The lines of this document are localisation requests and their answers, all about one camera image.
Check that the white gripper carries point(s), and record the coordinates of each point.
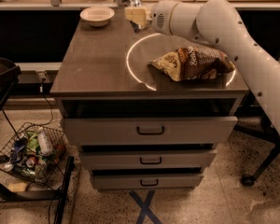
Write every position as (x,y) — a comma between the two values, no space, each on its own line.
(159,18)

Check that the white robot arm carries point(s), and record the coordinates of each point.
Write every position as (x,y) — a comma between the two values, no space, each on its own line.
(218,23)

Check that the red soda can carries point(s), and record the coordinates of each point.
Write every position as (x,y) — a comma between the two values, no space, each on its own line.
(31,161)

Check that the white ceramic bowl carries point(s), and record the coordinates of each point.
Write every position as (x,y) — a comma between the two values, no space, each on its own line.
(97,16)

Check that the brown chips bag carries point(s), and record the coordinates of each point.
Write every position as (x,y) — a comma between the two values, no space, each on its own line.
(194,62)

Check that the grey drawer cabinet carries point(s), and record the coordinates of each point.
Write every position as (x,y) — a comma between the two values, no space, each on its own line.
(106,74)

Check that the clear plastic bottle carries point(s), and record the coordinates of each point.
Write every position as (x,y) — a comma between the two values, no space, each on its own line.
(44,142)

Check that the green snack packet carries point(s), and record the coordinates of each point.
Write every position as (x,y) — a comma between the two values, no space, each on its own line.
(32,146)

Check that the blue snack packet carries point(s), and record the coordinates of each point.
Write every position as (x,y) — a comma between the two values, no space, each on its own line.
(17,150)

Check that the black cart frame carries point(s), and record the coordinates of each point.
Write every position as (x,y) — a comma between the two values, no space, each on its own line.
(47,202)

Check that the wire basket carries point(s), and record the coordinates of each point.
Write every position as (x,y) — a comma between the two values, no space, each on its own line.
(46,165)

